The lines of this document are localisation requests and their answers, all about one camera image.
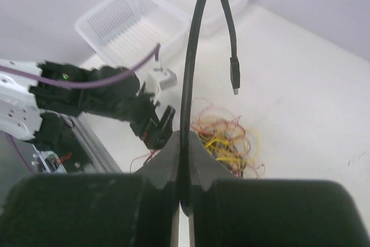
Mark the white perforated basket near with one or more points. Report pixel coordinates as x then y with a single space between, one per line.
122 32

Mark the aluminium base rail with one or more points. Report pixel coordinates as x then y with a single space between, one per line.
86 140

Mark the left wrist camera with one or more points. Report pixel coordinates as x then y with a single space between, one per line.
159 80

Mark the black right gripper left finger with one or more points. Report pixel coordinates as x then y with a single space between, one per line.
139 209

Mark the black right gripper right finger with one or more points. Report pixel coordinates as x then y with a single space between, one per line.
225 210

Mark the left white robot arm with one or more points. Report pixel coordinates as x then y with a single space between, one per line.
41 114

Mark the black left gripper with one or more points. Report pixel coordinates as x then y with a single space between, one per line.
126 100

